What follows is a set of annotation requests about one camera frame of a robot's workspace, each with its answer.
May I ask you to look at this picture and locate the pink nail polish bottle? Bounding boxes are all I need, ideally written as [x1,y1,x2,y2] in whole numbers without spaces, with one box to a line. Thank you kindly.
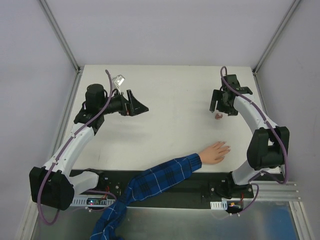
[214,113,223,120]

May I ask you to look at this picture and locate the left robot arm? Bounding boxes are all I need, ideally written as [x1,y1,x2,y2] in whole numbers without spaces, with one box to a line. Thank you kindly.
[29,83,149,211]

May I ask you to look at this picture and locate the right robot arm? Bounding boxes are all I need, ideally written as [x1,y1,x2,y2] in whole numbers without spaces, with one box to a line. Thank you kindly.
[209,74,290,199]

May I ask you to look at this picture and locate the blue plaid sleeve forearm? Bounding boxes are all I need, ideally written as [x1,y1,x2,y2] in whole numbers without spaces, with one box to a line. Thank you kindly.
[90,153,202,240]

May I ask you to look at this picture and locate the mannequin hand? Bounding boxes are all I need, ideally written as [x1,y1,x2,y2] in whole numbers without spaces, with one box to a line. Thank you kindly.
[198,141,231,165]

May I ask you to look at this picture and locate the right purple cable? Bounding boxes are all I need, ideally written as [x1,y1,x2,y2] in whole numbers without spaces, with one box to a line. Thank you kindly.
[219,66,291,218]

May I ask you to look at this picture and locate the right white cable duct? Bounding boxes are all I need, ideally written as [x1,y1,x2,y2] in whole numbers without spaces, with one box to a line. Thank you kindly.
[210,200,228,211]

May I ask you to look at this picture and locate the right aluminium frame post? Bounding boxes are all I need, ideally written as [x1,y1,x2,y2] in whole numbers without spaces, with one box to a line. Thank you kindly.
[252,0,302,76]

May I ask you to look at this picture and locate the aluminium frame post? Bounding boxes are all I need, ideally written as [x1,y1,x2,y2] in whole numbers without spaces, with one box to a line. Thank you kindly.
[37,0,81,74]
[252,0,302,76]

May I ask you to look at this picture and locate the left aluminium frame post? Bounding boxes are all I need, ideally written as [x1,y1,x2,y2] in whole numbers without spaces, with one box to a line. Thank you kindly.
[37,0,81,74]

